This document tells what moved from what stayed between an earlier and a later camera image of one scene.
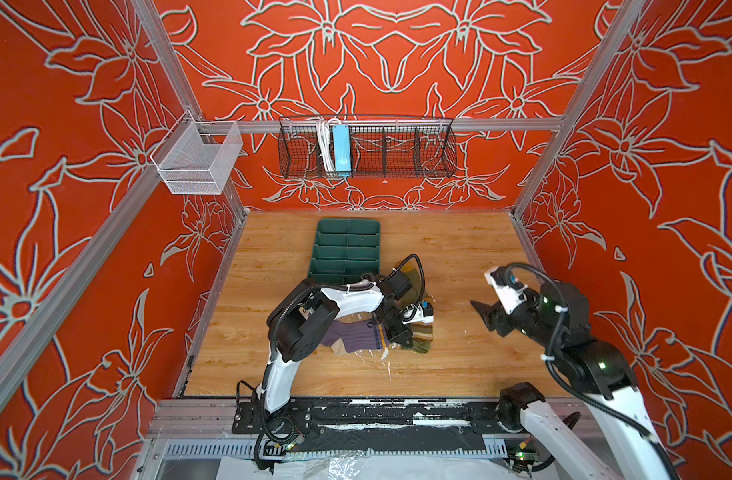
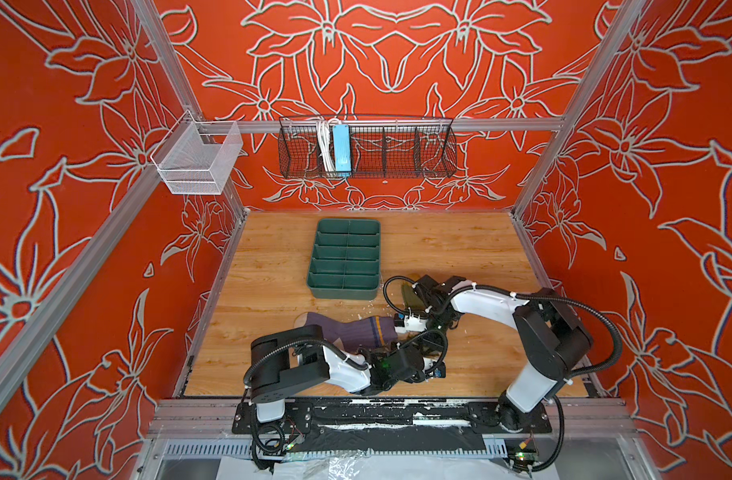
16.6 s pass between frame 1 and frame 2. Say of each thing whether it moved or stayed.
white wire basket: stayed
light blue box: stayed
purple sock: stayed
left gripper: moved
